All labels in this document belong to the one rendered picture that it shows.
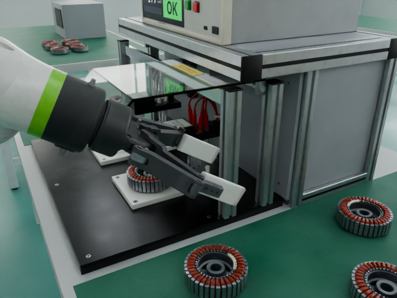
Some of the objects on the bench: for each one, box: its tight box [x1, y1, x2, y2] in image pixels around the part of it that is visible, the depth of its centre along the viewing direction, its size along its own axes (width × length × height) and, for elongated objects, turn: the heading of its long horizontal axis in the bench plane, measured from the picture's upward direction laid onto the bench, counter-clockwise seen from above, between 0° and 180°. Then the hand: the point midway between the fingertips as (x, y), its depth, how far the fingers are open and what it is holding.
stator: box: [126, 166, 170, 193], centre depth 94 cm, size 11×11×4 cm
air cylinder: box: [191, 156, 218, 177], centre depth 100 cm, size 5×8×6 cm
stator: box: [184, 244, 248, 298], centre depth 69 cm, size 11×11×4 cm
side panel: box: [284, 58, 397, 209], centre depth 90 cm, size 28×3×32 cm, turn 119°
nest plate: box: [87, 144, 131, 166], centre depth 114 cm, size 15×15×1 cm
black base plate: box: [31, 116, 283, 275], centre depth 106 cm, size 47×64×2 cm
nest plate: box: [112, 173, 184, 210], centre depth 95 cm, size 15×15×1 cm
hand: (220, 172), depth 60 cm, fingers open, 13 cm apart
